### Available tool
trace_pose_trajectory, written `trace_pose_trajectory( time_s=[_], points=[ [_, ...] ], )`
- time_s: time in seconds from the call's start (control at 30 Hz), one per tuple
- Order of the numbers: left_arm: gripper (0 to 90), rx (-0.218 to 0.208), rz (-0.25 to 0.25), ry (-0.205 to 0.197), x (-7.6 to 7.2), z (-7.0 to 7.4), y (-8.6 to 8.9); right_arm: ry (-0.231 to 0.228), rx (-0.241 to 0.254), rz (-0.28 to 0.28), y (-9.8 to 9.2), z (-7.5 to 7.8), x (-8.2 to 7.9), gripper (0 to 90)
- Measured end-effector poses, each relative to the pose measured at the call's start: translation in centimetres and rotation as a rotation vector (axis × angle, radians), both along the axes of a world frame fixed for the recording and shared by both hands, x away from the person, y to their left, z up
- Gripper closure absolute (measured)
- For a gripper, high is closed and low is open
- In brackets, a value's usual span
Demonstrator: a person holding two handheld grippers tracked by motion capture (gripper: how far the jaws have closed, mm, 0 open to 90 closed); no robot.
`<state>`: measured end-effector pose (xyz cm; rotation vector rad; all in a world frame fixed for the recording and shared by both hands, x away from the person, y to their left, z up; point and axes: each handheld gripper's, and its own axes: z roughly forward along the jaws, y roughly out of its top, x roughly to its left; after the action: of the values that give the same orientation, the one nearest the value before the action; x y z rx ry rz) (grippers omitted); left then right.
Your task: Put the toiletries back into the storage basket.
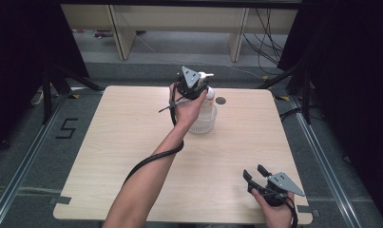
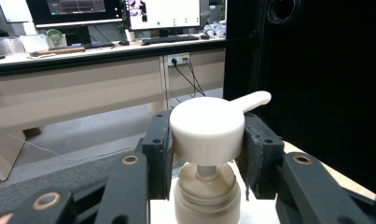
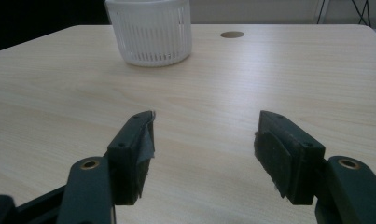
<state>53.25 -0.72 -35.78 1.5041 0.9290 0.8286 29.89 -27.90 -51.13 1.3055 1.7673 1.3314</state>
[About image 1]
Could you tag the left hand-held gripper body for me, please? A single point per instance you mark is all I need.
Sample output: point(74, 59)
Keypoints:
point(189, 85)

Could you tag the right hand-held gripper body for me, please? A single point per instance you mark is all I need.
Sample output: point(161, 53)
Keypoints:
point(276, 190)

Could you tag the black curtain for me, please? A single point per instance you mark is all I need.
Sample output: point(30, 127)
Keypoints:
point(21, 63)
point(354, 79)

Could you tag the grey tape piece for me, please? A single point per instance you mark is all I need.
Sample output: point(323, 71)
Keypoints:
point(309, 211)
point(61, 200)

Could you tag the white plastic basket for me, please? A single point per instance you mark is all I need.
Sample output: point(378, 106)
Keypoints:
point(208, 125)

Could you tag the person's right hand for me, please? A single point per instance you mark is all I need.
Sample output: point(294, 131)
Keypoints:
point(277, 217)

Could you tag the white pump bottle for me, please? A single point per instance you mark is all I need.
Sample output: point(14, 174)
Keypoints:
point(208, 104)

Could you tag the black metal stand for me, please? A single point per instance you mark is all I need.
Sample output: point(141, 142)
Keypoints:
point(47, 95)
point(306, 95)

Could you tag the light wooden desk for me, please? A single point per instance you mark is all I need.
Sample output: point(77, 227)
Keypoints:
point(179, 17)

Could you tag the yellow black hazard tape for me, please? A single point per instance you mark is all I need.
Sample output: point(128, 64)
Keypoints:
point(282, 98)
point(74, 96)

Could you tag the person's left hand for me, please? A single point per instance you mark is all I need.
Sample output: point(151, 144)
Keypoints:
point(187, 110)

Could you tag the aluminium floor rail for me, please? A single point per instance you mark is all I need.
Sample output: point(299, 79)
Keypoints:
point(325, 164)
point(27, 158)

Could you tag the round black table grommet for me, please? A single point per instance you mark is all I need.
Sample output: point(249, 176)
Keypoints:
point(220, 100)

